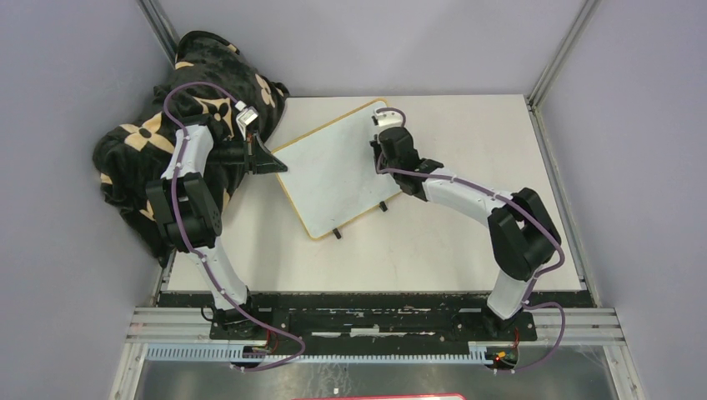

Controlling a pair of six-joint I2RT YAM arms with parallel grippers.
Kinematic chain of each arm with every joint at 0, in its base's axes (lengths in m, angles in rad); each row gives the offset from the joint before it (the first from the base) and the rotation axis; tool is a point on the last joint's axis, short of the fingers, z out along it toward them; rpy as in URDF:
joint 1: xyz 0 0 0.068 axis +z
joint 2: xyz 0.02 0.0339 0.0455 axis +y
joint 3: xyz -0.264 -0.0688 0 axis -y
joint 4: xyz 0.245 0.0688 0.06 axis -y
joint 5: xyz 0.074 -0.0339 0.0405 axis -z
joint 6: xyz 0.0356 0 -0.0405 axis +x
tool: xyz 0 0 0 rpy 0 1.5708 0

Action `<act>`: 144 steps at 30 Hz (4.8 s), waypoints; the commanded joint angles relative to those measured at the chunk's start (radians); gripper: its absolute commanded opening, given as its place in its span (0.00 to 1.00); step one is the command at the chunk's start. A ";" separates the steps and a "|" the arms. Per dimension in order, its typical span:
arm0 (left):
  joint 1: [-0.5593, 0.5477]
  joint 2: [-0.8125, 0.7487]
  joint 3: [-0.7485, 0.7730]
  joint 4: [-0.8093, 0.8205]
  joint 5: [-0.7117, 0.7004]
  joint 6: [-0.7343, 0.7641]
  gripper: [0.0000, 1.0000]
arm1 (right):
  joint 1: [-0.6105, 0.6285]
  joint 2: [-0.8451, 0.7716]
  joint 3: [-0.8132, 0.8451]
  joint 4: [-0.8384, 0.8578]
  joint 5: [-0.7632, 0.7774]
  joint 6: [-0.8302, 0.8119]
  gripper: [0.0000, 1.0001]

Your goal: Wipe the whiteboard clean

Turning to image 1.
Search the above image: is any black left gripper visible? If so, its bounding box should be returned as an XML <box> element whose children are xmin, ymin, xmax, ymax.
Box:
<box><xmin>206</xmin><ymin>130</ymin><xmax>288</xmax><ymax>176</ymax></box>

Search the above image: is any yellow framed whiteboard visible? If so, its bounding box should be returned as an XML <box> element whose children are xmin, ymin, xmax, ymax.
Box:
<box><xmin>273</xmin><ymin>97</ymin><xmax>400</xmax><ymax>240</ymax></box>

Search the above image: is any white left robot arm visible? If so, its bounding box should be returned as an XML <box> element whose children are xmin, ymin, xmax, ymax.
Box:
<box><xmin>146</xmin><ymin>114</ymin><xmax>263</xmax><ymax>339</ymax></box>

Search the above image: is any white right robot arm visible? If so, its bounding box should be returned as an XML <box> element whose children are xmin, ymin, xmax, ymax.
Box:
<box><xmin>370</xmin><ymin>127</ymin><xmax>564</xmax><ymax>340</ymax></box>

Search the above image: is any black floral patterned blanket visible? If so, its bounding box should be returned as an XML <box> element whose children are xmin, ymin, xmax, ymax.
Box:
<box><xmin>91</xmin><ymin>30</ymin><xmax>289</xmax><ymax>261</ymax></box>

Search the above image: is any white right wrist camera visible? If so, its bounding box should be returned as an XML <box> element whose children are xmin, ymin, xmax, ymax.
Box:
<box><xmin>372</xmin><ymin>107</ymin><xmax>406</xmax><ymax>131</ymax></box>

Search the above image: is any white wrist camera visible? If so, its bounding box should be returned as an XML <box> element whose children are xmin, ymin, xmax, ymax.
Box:
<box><xmin>372</xmin><ymin>107</ymin><xmax>406</xmax><ymax>131</ymax></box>
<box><xmin>235</xmin><ymin>100</ymin><xmax>259</xmax><ymax>138</ymax></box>

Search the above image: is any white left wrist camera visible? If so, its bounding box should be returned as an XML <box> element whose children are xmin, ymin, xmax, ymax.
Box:
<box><xmin>235</xmin><ymin>100</ymin><xmax>259</xmax><ymax>138</ymax></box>

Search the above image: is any wire whiteboard stand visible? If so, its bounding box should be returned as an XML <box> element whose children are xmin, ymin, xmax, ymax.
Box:
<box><xmin>331</xmin><ymin>201</ymin><xmax>389</xmax><ymax>241</ymax></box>

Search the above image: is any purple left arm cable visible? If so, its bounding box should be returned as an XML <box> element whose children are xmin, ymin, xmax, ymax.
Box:
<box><xmin>162</xmin><ymin>81</ymin><xmax>306</xmax><ymax>373</ymax></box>

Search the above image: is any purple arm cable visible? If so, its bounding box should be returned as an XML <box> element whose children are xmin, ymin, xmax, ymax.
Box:
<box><xmin>373</xmin><ymin>107</ymin><xmax>567</xmax><ymax>374</ymax></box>
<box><xmin>162</xmin><ymin>81</ymin><xmax>306</xmax><ymax>373</ymax></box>

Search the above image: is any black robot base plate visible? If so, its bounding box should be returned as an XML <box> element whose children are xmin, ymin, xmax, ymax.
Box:
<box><xmin>157</xmin><ymin>291</ymin><xmax>596</xmax><ymax>358</ymax></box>

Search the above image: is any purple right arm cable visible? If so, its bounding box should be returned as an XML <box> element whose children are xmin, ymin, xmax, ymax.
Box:
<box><xmin>373</xmin><ymin>107</ymin><xmax>567</xmax><ymax>374</ymax></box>

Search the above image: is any aluminium frame rail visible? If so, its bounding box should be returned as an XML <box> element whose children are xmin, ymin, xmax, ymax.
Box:
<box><xmin>109</xmin><ymin>307</ymin><xmax>645</xmax><ymax>399</ymax></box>

